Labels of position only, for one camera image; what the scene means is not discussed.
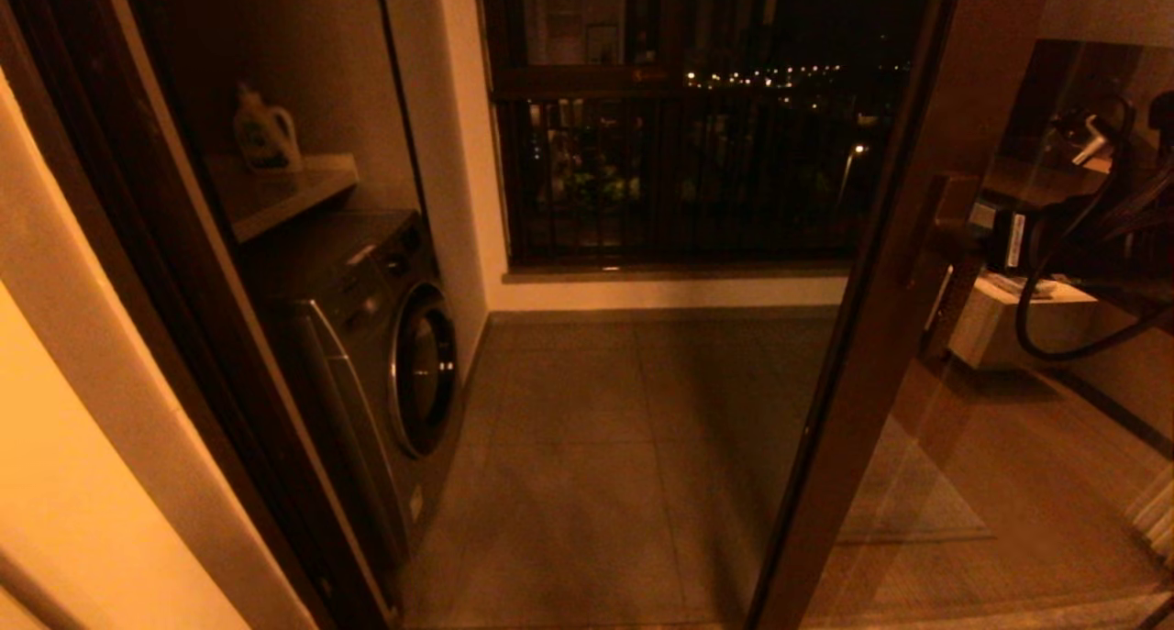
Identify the brown framed glass sliding door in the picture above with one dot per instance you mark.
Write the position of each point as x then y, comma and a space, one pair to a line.
862, 364

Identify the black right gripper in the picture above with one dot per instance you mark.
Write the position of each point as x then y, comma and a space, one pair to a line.
1029, 240

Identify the window with black railing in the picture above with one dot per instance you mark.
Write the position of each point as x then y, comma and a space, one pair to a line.
688, 181

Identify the light wall shelf board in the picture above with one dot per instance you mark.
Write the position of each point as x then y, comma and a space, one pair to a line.
284, 194

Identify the grey front-load washing machine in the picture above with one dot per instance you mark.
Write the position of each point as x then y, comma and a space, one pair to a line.
367, 337

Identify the white pleated curtain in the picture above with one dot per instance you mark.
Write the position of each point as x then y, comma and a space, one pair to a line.
1157, 520

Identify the white detergent bottle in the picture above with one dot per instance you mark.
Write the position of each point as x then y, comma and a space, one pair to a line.
264, 139

